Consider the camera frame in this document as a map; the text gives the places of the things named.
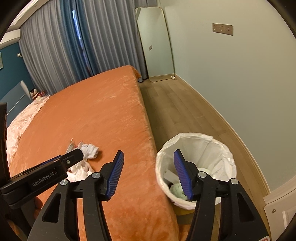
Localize gold framed floor mirror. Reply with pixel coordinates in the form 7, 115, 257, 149
135, 6, 175, 82

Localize grey foil wrapper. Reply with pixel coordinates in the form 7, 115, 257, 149
66, 139, 76, 153

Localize pink satin quilt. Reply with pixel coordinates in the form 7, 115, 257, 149
6, 96, 50, 166

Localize orange velvet bed blanket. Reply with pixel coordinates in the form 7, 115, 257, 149
10, 65, 179, 240

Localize beige wall switch panel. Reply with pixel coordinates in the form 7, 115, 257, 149
212, 23, 233, 36

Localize stuffed toy by headboard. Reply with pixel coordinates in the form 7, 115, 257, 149
30, 89, 47, 100

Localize trash in bin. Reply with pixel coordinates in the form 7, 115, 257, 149
164, 168, 212, 201

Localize grey pleated curtain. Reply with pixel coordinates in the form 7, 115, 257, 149
20, 1, 157, 95

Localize blue padded headboard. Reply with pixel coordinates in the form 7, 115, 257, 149
1, 81, 33, 127

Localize white door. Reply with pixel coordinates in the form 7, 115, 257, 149
263, 176, 295, 240

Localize white balled sock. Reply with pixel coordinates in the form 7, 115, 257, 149
77, 142, 99, 160

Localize white lined trash bin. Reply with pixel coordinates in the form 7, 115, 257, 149
155, 133, 237, 210

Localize white tissue strip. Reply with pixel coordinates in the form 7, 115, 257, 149
67, 160, 94, 182

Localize framed wall picture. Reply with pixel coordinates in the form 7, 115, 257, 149
0, 52, 4, 70

